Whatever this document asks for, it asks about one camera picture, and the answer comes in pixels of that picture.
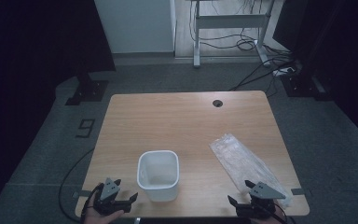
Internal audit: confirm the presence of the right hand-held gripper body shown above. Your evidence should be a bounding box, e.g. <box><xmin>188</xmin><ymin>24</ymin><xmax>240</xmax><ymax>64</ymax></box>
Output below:
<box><xmin>236</xmin><ymin>181</ymin><xmax>286</xmax><ymax>218</ymax></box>

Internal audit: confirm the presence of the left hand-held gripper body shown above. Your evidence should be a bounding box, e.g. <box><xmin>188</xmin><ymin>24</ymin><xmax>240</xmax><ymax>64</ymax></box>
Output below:
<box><xmin>92</xmin><ymin>176</ymin><xmax>132</xmax><ymax>217</ymax></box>

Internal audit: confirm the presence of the clear plastic bag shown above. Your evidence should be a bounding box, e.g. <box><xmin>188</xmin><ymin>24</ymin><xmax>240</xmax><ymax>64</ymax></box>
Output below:
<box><xmin>209</xmin><ymin>133</ymin><xmax>293</xmax><ymax>209</ymax></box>

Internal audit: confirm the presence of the white plastic trash bin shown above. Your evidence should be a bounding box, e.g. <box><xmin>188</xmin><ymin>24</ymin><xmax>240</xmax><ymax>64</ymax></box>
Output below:
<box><xmin>136</xmin><ymin>149</ymin><xmax>181</xmax><ymax>203</ymax></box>

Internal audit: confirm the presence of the person's right hand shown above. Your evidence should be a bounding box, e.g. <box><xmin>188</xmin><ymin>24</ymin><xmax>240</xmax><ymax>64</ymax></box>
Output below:
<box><xmin>250</xmin><ymin>208</ymin><xmax>288</xmax><ymax>224</ymax></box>

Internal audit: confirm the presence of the person's left hand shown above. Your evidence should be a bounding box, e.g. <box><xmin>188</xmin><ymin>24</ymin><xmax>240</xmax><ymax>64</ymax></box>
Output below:
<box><xmin>83</xmin><ymin>207</ymin><xmax>125</xmax><ymax>224</ymax></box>

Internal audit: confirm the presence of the black tape floor mark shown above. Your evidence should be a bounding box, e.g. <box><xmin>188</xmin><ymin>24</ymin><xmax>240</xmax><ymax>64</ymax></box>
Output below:
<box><xmin>75</xmin><ymin>119</ymin><xmax>96</xmax><ymax>139</ymax></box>

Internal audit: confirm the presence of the black stand base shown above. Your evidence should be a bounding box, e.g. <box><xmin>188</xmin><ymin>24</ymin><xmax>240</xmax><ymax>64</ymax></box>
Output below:
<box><xmin>64</xmin><ymin>73</ymin><xmax>110</xmax><ymax>106</ymax></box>
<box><xmin>280</xmin><ymin>73</ymin><xmax>334</xmax><ymax>101</ymax></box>

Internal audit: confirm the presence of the white power strip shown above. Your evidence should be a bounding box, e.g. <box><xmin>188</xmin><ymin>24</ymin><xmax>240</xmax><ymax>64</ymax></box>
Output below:
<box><xmin>272</xmin><ymin>66</ymin><xmax>296</xmax><ymax>77</ymax></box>

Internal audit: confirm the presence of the dark monitor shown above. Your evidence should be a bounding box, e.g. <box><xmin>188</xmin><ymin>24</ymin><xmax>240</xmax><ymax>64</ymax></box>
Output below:
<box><xmin>272</xmin><ymin>0</ymin><xmax>311</xmax><ymax>53</ymax></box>

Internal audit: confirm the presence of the dark curtain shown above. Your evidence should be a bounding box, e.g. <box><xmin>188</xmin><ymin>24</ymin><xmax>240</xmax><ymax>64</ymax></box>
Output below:
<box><xmin>0</xmin><ymin>0</ymin><xmax>117</xmax><ymax>216</ymax></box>

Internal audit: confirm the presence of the left hand-held gripper cable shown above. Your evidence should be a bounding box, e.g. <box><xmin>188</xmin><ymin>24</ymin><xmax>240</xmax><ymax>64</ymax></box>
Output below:
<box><xmin>79</xmin><ymin>182</ymin><xmax>105</xmax><ymax>224</ymax></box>

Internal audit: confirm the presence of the hand-held gripper cable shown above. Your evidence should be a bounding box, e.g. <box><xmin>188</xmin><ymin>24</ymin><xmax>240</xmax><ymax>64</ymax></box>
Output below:
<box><xmin>260</xmin><ymin>201</ymin><xmax>296</xmax><ymax>224</ymax></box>
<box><xmin>79</xmin><ymin>182</ymin><xmax>105</xmax><ymax>224</ymax></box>

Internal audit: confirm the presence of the right hand-held gripper cable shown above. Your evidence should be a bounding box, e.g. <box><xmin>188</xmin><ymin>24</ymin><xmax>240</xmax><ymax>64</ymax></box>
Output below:
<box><xmin>260</xmin><ymin>201</ymin><xmax>296</xmax><ymax>224</ymax></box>

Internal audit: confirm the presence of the black floor cable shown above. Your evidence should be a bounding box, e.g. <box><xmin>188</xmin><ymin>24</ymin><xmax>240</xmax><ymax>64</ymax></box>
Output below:
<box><xmin>58</xmin><ymin>148</ymin><xmax>95</xmax><ymax>224</ymax></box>

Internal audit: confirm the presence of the tangle of black cables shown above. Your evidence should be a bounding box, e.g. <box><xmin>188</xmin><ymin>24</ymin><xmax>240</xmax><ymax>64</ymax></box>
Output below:
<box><xmin>188</xmin><ymin>0</ymin><xmax>296</xmax><ymax>97</ymax></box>

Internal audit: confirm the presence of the white metal desk frame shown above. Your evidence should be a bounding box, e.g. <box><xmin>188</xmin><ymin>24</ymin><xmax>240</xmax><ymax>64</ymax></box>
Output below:
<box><xmin>192</xmin><ymin>0</ymin><xmax>272</xmax><ymax>69</ymax></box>

